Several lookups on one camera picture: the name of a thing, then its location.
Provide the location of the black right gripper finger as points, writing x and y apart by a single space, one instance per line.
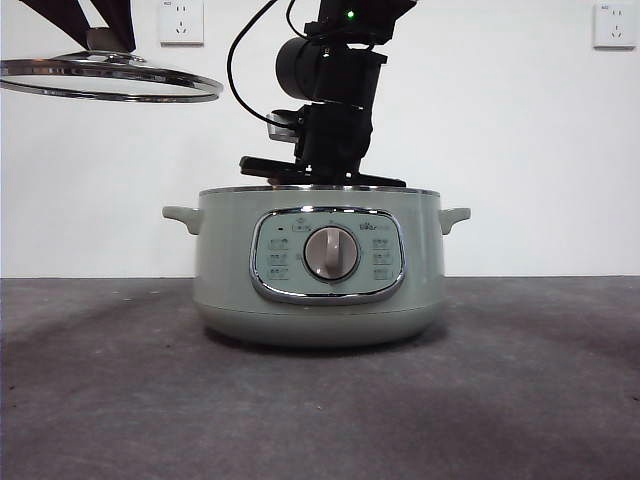
380 180
270 166

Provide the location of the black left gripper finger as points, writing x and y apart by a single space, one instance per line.
60 15
120 20

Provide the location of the glass lid with green knob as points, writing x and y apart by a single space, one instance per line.
100 39

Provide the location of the pale green electric pot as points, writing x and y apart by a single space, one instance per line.
225 260

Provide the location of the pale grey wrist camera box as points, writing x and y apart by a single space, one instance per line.
282 127

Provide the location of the white wall socket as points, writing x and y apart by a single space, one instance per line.
182 24
611 27

